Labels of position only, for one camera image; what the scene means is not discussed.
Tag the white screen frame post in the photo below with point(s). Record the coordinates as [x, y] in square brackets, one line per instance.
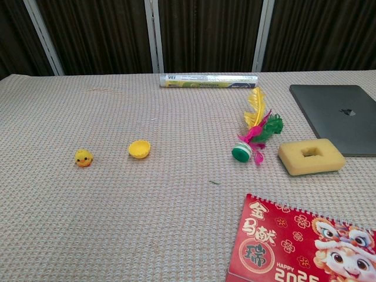
[263, 35]
[44, 35]
[156, 35]

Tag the yellow sponge with square hole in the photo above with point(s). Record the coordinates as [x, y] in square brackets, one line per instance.
[318, 160]

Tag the grey laptop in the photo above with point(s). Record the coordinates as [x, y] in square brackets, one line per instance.
[337, 114]

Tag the red spiral desk calendar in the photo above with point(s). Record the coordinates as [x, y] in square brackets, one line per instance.
[302, 246]

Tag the feather shuttlecock with green base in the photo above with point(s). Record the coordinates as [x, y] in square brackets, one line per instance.
[256, 126]

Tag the yellow eggshell cup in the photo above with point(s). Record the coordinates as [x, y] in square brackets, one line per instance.
[139, 149]

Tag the yellow toy chick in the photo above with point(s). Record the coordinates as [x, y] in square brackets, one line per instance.
[83, 157]

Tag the clear shuttlecock tube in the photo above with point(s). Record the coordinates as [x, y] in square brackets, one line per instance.
[209, 80]

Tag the beige woven tablecloth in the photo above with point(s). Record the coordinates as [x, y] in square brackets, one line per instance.
[147, 205]

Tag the small green feather scrap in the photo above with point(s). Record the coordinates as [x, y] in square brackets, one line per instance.
[214, 182]

